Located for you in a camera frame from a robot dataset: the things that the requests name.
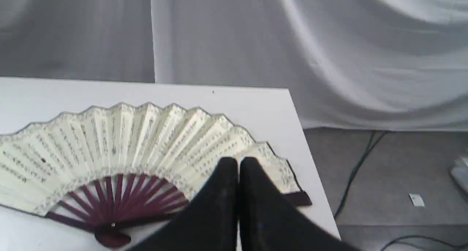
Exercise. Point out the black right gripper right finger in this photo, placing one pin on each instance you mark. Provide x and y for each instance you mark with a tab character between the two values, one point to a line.
269	222

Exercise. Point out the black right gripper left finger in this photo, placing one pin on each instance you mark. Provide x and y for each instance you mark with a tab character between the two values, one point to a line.
208	223

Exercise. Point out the cream paper folding fan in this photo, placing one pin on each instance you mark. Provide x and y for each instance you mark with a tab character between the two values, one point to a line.
106	169

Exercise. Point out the white paper tag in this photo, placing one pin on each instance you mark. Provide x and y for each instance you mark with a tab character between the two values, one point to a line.
416	200

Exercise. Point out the grey backdrop curtain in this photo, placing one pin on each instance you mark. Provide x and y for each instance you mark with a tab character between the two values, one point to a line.
351	64

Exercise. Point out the white object on floor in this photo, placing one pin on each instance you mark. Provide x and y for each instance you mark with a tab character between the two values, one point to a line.
459	173

